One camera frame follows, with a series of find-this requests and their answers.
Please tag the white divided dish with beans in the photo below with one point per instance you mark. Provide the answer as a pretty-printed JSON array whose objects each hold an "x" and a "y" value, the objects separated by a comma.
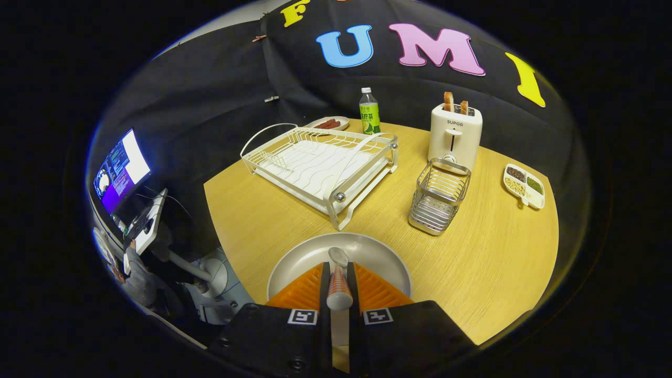
[{"x": 536, "y": 198}]

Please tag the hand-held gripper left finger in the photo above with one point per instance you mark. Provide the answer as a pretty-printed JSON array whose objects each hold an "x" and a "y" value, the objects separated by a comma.
[{"x": 325, "y": 325}]

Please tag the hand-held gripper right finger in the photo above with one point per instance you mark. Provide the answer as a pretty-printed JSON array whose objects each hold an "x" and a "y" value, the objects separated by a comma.
[{"x": 353, "y": 325}]

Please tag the computer monitor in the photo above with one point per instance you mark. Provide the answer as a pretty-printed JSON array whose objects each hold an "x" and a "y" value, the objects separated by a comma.
[{"x": 126, "y": 168}]

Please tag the black backdrop cloth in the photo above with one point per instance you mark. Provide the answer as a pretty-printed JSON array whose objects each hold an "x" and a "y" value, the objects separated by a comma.
[{"x": 210, "y": 94}]

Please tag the small beige plate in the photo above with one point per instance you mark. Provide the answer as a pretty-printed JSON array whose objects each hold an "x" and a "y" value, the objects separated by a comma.
[{"x": 341, "y": 126}]

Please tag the white pedestal base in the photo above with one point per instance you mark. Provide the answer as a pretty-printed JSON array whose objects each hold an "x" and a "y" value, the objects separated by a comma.
[{"x": 218, "y": 278}]

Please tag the green tea bottle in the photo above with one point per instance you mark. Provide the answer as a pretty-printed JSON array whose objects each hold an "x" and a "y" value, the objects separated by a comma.
[{"x": 369, "y": 115}]

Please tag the white toaster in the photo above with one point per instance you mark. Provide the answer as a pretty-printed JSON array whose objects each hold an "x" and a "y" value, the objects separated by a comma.
[{"x": 470, "y": 142}]

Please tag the white plate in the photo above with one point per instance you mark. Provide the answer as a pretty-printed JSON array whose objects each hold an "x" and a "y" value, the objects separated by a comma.
[{"x": 373, "y": 252}]

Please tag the white keyboard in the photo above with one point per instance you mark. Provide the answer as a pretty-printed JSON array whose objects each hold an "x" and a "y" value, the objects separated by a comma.
[{"x": 155, "y": 220}]

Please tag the toast slice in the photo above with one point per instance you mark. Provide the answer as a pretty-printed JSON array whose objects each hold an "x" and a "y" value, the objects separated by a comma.
[
  {"x": 464, "y": 108},
  {"x": 449, "y": 102}
]

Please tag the brown sausage piece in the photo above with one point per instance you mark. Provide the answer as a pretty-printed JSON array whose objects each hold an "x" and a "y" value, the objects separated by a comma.
[
  {"x": 322, "y": 125},
  {"x": 333, "y": 123}
]

